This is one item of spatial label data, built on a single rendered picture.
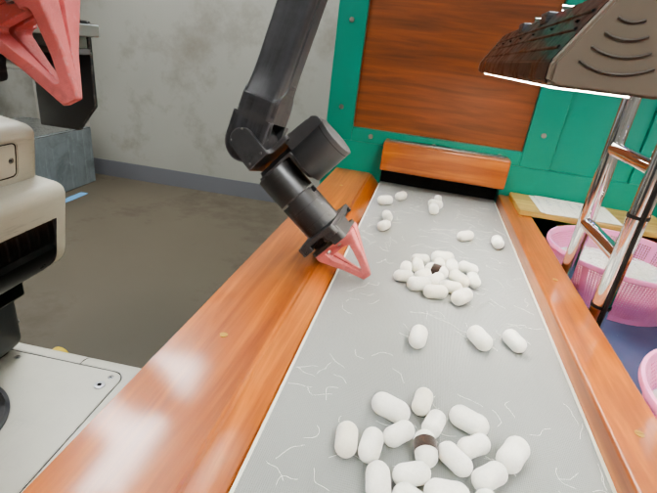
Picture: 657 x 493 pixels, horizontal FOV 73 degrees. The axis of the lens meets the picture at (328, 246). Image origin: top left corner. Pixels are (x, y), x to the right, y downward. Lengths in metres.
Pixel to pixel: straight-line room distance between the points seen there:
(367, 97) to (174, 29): 2.31
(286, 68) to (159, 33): 2.79
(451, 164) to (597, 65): 0.76
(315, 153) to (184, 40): 2.76
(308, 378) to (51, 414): 0.78
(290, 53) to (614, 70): 0.38
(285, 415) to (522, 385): 0.26
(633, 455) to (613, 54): 0.32
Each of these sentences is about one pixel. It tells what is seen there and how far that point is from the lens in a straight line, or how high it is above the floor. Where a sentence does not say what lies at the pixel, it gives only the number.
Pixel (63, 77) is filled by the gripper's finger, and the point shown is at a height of 1.01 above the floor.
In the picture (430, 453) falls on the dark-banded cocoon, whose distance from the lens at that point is 0.41.
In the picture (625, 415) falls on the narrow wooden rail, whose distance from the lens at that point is 0.53.
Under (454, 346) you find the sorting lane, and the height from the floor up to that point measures 0.74.
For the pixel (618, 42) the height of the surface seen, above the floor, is 1.07.
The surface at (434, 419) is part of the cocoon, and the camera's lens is 0.43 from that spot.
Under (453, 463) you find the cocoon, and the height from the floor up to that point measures 0.75.
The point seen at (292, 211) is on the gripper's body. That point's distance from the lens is 0.61.
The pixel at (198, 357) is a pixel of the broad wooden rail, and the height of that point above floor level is 0.76.
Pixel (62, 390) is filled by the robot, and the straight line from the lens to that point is 1.21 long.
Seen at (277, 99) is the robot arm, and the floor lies 0.98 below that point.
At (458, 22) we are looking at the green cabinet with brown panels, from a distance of 1.17.
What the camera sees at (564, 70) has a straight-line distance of 0.38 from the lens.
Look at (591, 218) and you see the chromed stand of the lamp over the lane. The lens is 0.82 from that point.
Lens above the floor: 1.05
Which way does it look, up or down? 24 degrees down
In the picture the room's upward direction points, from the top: 7 degrees clockwise
